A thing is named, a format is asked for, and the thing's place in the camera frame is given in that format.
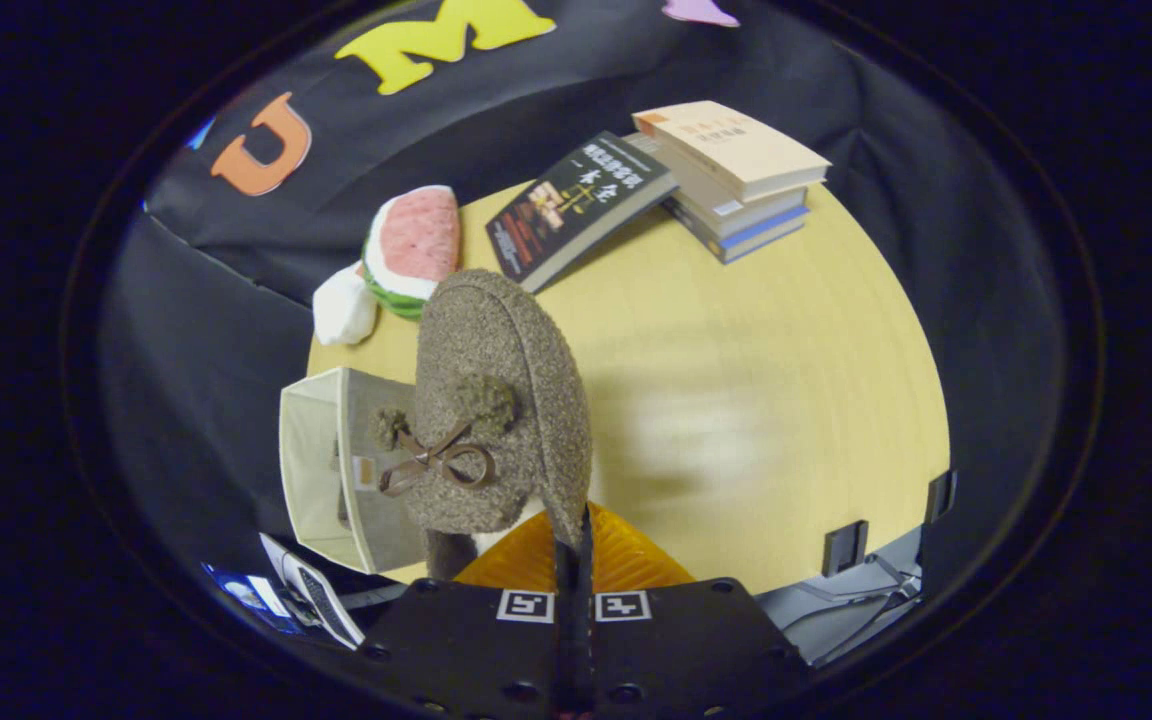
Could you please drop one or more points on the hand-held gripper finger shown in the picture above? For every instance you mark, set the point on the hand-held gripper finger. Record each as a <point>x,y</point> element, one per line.
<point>564,640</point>
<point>586,640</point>

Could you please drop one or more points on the blue printed packet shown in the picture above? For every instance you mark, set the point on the blue printed packet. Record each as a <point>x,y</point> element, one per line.
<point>246,595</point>

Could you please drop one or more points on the brown fuzzy slipper shoe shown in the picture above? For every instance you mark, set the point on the brown fuzzy slipper shoe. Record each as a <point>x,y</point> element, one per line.
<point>496,340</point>

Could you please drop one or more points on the watermelon slice plush toy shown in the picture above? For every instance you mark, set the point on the watermelon slice plush toy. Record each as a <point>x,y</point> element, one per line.
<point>416,240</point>

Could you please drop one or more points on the black paperback book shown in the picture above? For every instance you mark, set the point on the black paperback book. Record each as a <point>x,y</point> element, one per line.
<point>576,200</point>

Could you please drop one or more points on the tan cover book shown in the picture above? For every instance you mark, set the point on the tan cover book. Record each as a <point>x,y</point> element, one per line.
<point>736,145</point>

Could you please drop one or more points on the white plush toy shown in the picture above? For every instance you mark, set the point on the white plush toy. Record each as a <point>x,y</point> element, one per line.
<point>344,308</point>

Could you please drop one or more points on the grey cover book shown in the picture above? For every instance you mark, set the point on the grey cover book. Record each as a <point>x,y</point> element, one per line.
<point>746,215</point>

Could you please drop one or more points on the dark blue book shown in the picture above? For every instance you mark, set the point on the dark blue book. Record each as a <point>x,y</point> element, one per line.
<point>761,240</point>

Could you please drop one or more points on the cream storage box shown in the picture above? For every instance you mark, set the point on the cream storage box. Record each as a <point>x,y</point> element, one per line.
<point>311,460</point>

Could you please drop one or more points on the black table clamp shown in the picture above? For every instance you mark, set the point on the black table clamp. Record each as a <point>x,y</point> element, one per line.
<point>940,496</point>
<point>844,548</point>

